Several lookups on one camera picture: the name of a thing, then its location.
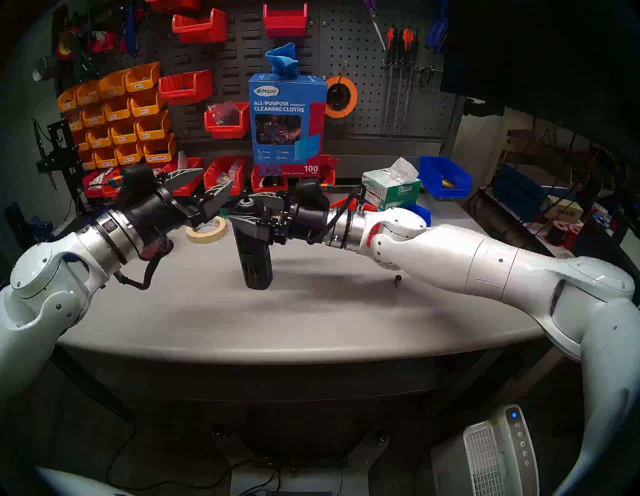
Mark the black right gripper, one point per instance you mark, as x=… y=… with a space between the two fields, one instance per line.
x=305 y=225

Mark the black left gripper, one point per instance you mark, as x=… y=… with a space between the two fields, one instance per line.
x=162 y=215

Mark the black electric screwdriver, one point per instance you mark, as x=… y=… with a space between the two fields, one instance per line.
x=255 y=260

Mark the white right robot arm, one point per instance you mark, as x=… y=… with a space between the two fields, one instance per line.
x=450 y=260

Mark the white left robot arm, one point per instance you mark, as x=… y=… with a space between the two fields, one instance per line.
x=45 y=285

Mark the robot base stand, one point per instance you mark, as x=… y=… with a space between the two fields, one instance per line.
x=305 y=482

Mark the orange black screwdriver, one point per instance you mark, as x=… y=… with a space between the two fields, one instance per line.
x=391 y=40
x=413 y=42
x=404 y=41

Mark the green cutting mat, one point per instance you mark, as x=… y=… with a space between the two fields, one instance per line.
x=225 y=212

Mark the white paper packet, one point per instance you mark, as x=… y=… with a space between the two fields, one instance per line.
x=181 y=160

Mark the clear plastic parts box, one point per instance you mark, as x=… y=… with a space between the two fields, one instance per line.
x=232 y=172

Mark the beige masking tape roll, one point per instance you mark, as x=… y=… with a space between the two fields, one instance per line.
x=205 y=239

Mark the yellow bin labelled M4 HEX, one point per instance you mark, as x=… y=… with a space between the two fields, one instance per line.
x=160 y=155

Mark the yellow bin labelled M3-6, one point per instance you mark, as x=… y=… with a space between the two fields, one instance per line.
x=152 y=132

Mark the yellow bin labelled M2.5-5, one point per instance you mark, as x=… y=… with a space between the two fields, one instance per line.
x=130 y=158

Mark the clear plastic bag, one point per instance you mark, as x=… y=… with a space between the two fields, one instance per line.
x=224 y=112

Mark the yellow bin labelled M3-8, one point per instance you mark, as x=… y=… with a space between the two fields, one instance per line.
x=124 y=136

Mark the yellow bin labelled M3-4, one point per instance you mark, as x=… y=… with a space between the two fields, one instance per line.
x=147 y=108

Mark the yellow bin labelled M2.5-6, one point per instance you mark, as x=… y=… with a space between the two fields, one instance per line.
x=105 y=162

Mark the yellow bin labelled M4-6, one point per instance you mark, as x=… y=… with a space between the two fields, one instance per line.
x=117 y=113

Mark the yellow small parts bin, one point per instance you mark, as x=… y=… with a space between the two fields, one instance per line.
x=88 y=165
x=67 y=103
x=93 y=120
x=88 y=97
x=75 y=125
x=82 y=146

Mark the blue cleaning cloths box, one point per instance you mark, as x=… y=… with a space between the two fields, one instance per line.
x=287 y=95

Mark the yellow bin labelled M3X6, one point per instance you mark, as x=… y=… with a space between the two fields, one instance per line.
x=142 y=82

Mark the Kimtech tissue box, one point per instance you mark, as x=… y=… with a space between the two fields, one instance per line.
x=387 y=192

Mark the yellow bin labelled M3X8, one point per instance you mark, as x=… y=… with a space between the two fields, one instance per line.
x=113 y=90

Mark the black metal stand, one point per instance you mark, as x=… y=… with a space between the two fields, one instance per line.
x=67 y=160

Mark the orange tape roll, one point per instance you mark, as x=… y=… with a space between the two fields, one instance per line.
x=352 y=97

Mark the dark grey pegboard panel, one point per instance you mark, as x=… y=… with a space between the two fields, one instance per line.
x=365 y=100

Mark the blue microfiber cloth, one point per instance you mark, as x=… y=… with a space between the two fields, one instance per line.
x=282 y=60

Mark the small blue plastic bin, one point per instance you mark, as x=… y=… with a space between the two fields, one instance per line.
x=422 y=214

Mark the blue spring clamp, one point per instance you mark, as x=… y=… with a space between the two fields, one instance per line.
x=443 y=27
x=432 y=32
x=41 y=227

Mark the black clamp tool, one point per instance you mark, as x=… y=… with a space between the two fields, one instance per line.
x=90 y=57

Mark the red white tape roll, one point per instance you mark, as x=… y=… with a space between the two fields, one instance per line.
x=106 y=41

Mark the large blue plastic bin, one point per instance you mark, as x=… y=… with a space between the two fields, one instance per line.
x=442 y=180

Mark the black cylindrical object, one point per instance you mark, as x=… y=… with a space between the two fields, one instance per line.
x=16 y=225

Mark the crimson plastic storage bin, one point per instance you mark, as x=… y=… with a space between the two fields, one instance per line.
x=285 y=26

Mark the red yellow tape roll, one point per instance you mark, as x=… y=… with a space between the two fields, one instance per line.
x=60 y=42

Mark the metal carabiner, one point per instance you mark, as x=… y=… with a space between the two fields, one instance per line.
x=421 y=78

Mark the dark blue crate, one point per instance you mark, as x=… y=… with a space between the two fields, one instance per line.
x=522 y=190

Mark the red thread spool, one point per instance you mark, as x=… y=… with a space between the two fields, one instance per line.
x=557 y=235

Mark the cardboard box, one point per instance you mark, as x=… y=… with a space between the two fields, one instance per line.
x=564 y=212

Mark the white air purifier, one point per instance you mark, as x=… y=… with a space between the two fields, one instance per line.
x=487 y=450

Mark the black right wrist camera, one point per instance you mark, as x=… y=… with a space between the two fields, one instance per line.
x=311 y=192

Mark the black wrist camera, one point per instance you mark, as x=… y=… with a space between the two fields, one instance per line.
x=311 y=192
x=137 y=185

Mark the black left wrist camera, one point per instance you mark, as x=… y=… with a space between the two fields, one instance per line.
x=137 y=185

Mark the silver duct tape roll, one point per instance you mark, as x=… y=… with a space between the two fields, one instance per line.
x=49 y=67

